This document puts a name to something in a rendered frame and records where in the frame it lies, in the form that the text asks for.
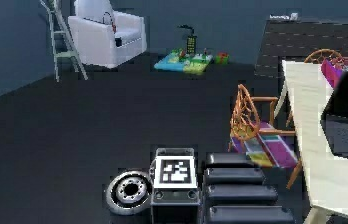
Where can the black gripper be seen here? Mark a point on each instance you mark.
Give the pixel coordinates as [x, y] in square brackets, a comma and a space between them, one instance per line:
[128, 192]

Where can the colourful play mat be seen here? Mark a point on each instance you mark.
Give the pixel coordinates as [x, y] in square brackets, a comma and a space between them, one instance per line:
[185, 62]

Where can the wicker chair with colourful cushion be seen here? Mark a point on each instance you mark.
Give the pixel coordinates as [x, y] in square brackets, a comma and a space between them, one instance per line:
[332, 63]
[262, 140]

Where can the white armchair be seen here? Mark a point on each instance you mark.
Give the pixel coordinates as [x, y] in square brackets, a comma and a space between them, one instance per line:
[105, 40]

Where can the black toy phone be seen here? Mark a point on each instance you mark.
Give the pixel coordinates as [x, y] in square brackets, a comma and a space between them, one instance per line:
[191, 42]

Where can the grey step ladder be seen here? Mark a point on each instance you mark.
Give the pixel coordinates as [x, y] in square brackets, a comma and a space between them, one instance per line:
[63, 43]

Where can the green and red toy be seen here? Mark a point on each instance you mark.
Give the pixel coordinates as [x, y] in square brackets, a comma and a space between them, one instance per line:
[222, 58]

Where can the white table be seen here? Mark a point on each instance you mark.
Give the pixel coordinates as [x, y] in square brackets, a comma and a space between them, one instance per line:
[318, 160]

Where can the black box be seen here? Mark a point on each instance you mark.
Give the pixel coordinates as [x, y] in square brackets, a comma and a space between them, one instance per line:
[347, 116]

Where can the small white object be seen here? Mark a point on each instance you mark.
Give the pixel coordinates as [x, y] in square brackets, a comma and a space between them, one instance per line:
[285, 16]

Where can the dark brown cabinet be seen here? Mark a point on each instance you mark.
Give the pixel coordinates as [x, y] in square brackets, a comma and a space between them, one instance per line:
[308, 40]

